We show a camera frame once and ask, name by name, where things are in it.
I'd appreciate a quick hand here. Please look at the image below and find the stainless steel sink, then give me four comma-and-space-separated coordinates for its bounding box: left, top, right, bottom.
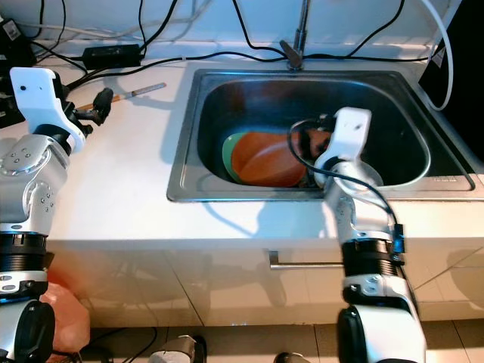
166, 67, 484, 203

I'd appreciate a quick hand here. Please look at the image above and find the black power adapter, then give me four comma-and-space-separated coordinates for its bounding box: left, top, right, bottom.
83, 44, 143, 67

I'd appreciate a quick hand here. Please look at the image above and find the black charger with white label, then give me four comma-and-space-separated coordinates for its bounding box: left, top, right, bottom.
0, 17, 40, 67

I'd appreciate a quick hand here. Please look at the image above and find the metal faucet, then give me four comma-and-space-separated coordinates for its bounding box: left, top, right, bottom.
278, 0, 312, 70

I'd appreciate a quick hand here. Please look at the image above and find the white kitchen cabinet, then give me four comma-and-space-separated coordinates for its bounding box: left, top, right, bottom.
53, 246, 484, 326

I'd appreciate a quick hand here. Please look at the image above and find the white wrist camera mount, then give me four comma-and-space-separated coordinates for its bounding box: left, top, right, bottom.
9, 67, 88, 152
314, 107, 373, 171

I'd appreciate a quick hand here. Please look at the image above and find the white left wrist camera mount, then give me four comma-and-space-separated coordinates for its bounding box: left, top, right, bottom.
9, 67, 88, 152

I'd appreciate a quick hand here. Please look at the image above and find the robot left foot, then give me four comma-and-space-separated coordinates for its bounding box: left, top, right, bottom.
147, 335, 202, 363

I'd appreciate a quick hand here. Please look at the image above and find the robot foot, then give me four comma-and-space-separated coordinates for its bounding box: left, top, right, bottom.
272, 352, 312, 363
147, 335, 202, 363

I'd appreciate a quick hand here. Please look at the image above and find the black panel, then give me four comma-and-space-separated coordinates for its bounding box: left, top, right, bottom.
420, 0, 484, 133

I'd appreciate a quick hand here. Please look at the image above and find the green plate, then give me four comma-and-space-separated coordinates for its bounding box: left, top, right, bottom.
221, 132, 235, 178

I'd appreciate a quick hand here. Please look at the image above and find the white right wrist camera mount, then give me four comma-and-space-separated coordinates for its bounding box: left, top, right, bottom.
314, 107, 373, 171

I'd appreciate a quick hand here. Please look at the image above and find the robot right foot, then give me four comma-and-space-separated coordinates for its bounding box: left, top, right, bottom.
272, 352, 312, 363

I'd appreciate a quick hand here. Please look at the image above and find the white hose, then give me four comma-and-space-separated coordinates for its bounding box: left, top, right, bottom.
420, 0, 455, 113

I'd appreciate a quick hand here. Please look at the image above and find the orange plastic plate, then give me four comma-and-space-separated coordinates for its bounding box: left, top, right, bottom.
231, 130, 330, 188

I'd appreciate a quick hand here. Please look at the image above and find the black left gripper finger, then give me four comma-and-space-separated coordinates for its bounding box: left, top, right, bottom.
92, 87, 116, 124

